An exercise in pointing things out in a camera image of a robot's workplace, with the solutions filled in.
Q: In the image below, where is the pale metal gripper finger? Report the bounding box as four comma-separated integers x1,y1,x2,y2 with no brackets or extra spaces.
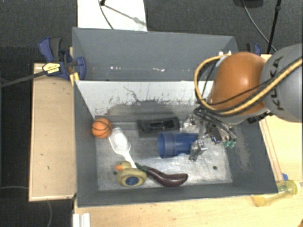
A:
182,114,198,130
188,140,209,162

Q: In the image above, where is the blue plastic cup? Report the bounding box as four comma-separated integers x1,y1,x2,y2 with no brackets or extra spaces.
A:
157,131,200,159

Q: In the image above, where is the purple toy eggplant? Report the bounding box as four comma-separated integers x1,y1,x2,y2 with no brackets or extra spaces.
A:
135,162,189,188

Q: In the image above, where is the yellow toy duck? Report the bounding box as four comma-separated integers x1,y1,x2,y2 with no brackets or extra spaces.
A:
115,160,148,188

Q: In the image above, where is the white plastic scoop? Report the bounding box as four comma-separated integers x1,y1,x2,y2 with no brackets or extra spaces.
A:
108,127,138,169

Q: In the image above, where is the grey metal bin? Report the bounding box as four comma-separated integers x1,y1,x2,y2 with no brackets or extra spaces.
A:
71,26,278,208

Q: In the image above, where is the orange toy basketball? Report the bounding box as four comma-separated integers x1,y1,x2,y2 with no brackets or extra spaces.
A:
91,117,113,140

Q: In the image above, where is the pale wood board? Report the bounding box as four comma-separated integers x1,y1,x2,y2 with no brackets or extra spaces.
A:
28,62,78,202

